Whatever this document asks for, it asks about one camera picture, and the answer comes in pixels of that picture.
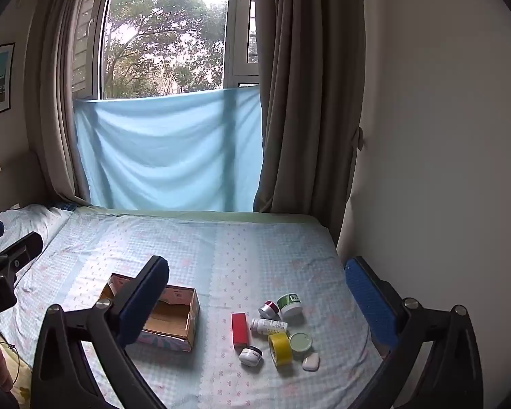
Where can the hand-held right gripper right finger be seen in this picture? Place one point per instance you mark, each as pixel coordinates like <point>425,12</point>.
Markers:
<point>366,298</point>

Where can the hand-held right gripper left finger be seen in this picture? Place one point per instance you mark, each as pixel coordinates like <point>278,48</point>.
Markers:
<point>140,306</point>

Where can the cardboard box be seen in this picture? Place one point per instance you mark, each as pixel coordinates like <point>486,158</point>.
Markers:
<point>170,319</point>

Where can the green lid white jar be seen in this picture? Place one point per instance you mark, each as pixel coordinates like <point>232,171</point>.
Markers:
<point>290,305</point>

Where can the small red lid jar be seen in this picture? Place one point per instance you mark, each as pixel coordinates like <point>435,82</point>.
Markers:
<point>268,310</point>

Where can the white pill bottle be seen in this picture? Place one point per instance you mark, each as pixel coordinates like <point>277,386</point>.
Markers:
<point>270,326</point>

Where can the yellow tape roll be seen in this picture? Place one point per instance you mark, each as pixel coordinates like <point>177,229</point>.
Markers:
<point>281,351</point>

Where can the red carton box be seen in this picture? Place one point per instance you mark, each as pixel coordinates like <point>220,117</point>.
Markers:
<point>240,330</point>

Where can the pale green round tin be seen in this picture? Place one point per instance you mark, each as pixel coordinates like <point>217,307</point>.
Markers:
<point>300,341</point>

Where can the small white case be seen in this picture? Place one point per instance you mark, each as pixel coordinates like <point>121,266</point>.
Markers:
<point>311,362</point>

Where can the yellow patterned cloth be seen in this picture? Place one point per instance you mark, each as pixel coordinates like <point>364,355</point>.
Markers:
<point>19,387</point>

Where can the checked blue floral bedsheet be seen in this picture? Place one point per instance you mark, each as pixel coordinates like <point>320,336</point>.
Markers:
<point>247,255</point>

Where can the black lid white jar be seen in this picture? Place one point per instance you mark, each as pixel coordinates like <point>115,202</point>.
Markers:
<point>250,357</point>

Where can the light blue hanging cloth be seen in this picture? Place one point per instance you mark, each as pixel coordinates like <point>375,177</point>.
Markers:
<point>166,149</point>

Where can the window with grey frame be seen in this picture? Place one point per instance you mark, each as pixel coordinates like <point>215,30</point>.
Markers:
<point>238,30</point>

